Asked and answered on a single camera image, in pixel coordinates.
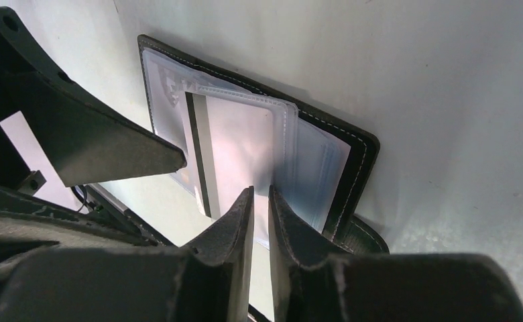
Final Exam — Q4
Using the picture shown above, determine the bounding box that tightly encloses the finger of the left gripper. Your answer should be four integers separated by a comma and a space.
0, 7, 186, 186

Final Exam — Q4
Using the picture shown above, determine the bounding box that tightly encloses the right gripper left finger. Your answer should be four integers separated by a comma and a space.
172, 186, 254, 321

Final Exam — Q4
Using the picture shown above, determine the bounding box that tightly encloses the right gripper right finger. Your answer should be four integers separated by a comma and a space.
268, 186, 348, 321

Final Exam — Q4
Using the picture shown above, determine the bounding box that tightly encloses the white card with stripe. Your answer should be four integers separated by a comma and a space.
184, 87, 298, 248

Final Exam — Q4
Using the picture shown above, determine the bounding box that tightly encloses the black leather card holder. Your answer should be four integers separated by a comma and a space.
137, 35, 389, 253

